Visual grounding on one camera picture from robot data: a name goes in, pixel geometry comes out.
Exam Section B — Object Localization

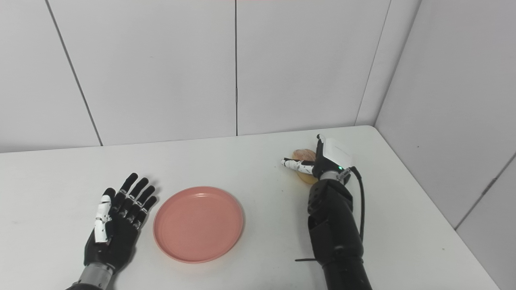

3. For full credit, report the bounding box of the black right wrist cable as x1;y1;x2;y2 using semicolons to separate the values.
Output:
343;166;366;242

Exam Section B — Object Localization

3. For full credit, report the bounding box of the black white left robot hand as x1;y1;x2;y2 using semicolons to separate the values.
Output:
83;173;158;274

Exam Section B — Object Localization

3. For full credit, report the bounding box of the pink round plate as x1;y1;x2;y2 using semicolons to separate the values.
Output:
153;186;244;264

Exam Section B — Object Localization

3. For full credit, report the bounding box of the golden bread roll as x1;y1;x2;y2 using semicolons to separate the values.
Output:
292;149;319;185

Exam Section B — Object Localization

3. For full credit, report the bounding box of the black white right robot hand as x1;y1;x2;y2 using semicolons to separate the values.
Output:
281;134;354;180

